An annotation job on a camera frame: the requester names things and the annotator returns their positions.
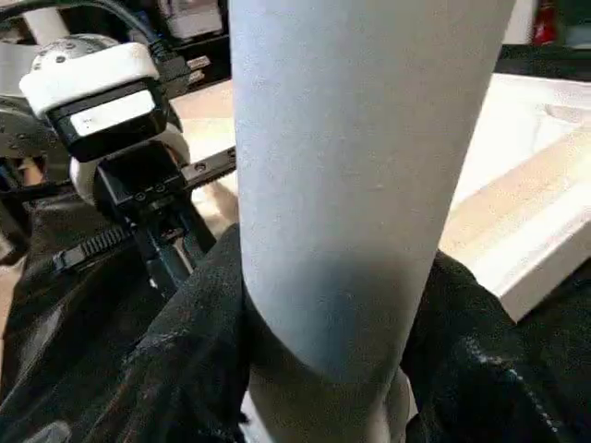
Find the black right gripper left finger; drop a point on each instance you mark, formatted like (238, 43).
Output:
(194, 369)

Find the black plastic mat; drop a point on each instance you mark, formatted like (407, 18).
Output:
(55, 314)

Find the white plastic table leg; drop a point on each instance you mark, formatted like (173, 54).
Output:
(369, 138)
(46, 26)

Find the red carton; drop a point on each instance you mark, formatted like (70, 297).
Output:
(547, 20)

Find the white cabinet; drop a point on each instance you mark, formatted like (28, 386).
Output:
(519, 20)

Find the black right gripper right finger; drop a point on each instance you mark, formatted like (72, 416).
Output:
(489, 369)

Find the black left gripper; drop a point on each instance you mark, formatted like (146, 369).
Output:
(148, 185)

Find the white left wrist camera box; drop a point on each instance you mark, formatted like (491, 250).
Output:
(102, 101)

